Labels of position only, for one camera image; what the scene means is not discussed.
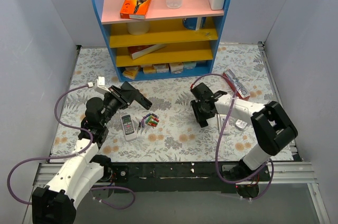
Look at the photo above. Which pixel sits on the red white book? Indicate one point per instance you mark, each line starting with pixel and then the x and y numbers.
pixel 138 51

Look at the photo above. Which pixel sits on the red toothpaste box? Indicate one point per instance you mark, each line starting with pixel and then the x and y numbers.
pixel 235 84

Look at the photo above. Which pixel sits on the white orange small box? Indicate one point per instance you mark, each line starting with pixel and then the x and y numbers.
pixel 161 68

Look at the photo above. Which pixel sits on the yellow soap box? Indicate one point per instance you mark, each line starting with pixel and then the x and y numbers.
pixel 131 74

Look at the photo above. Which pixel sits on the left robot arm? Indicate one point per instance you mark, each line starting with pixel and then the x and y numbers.
pixel 58 200

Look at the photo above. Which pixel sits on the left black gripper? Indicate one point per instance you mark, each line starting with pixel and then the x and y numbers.
pixel 120 95

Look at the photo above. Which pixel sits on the orange razor box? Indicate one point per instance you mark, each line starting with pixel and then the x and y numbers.
pixel 135 9

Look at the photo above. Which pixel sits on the grey white remote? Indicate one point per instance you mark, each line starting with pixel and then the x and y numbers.
pixel 128 128

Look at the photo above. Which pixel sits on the blue white tin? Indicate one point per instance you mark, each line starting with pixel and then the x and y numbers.
pixel 194 23

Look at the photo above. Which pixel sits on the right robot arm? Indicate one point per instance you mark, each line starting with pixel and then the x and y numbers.
pixel 273 129

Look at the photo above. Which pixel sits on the pile of coloured batteries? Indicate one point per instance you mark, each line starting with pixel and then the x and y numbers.
pixel 150 120

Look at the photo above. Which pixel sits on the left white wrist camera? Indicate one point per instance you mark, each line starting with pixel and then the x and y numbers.
pixel 99 86

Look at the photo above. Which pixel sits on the floral table mat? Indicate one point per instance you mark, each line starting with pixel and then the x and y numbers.
pixel 177 137

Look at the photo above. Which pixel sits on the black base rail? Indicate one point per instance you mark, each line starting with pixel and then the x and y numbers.
pixel 179 176

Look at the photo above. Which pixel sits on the blue wooden shelf unit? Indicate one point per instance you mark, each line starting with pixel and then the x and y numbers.
pixel 166 27

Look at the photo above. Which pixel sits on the pale green small box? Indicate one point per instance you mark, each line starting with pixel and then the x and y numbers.
pixel 189 65

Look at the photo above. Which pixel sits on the white remote battery cover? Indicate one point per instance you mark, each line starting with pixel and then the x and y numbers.
pixel 240 124

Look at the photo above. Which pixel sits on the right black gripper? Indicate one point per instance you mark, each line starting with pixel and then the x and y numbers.
pixel 199 107

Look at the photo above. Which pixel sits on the small white remote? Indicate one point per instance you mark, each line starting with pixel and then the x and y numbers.
pixel 220 120

